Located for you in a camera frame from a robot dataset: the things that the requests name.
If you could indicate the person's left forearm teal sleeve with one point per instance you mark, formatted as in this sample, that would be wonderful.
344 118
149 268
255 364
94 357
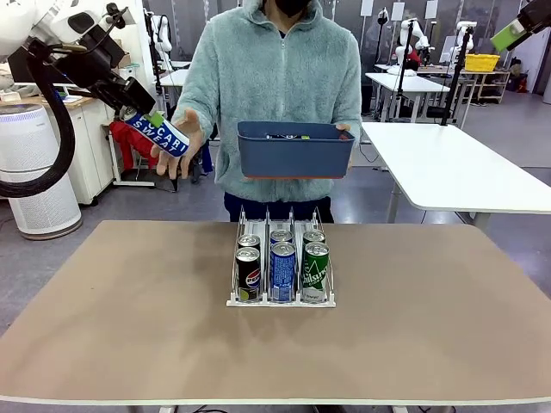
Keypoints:
348 103

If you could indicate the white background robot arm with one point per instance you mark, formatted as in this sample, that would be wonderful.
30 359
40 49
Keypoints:
161 38
462 38
415 38

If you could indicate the blue Pocari Sweat can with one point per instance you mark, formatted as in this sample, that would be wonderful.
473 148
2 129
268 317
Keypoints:
282 271
281 236
163 137

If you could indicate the person's right forearm teal sleeve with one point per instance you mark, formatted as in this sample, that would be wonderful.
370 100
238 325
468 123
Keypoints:
196 99

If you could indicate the black computer monitor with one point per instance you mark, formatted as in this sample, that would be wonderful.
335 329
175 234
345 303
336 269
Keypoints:
19 69

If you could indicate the red jacket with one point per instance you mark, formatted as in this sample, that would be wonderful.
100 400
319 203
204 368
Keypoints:
129 146

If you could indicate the yellow plastic crate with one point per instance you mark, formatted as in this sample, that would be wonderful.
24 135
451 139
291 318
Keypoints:
482 62

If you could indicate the blue plastic basket orange trim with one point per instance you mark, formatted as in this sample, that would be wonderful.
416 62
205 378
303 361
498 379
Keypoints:
295 157

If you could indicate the black tripod stand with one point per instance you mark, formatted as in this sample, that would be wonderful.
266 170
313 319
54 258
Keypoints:
456 77

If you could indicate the clear white can dispenser rack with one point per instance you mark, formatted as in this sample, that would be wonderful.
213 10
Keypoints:
282 304

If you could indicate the green Chilsung cider can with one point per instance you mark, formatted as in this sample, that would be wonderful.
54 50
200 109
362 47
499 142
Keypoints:
315 273
314 236

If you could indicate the white storage box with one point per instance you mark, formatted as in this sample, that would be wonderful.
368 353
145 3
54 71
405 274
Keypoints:
129 71

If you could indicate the white air purifier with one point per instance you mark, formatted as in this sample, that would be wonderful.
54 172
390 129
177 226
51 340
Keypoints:
34 172

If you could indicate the person's left hand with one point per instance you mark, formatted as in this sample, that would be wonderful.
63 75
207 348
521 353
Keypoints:
343 127

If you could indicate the person in teal fleece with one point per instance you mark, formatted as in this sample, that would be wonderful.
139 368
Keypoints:
280 77

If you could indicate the red fire extinguisher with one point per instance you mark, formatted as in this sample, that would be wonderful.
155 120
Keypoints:
521 82

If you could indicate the white background table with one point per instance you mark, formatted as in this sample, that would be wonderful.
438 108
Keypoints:
413 86
174 79

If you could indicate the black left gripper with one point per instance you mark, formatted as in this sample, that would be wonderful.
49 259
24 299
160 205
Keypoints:
101 60

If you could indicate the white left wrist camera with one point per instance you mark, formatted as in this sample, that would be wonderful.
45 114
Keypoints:
125 15

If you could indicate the white side table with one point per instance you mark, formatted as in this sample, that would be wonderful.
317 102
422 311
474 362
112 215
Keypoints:
452 172

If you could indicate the wooden storage shelf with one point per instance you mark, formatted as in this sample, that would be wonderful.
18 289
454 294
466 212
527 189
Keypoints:
490 86

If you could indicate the white desk wooden top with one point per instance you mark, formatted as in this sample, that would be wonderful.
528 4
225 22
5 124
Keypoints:
92 150

